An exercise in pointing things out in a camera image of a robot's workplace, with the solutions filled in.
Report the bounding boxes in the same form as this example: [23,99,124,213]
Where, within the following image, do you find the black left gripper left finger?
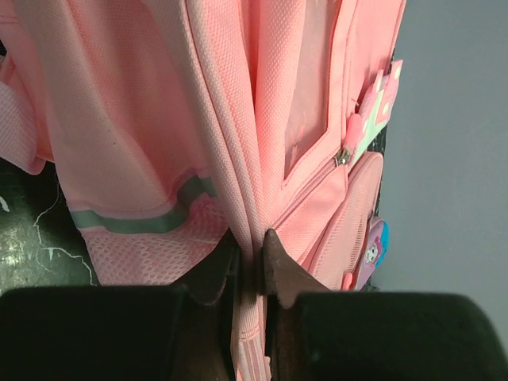
[1,233,241,380]

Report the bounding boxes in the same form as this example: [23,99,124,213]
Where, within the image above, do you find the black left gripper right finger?
[262,230,507,380]

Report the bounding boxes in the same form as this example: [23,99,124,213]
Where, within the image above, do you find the pink student backpack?
[1,1,406,380]

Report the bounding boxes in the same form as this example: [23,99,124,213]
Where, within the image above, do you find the pink cat pencil case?
[353,217,389,291]

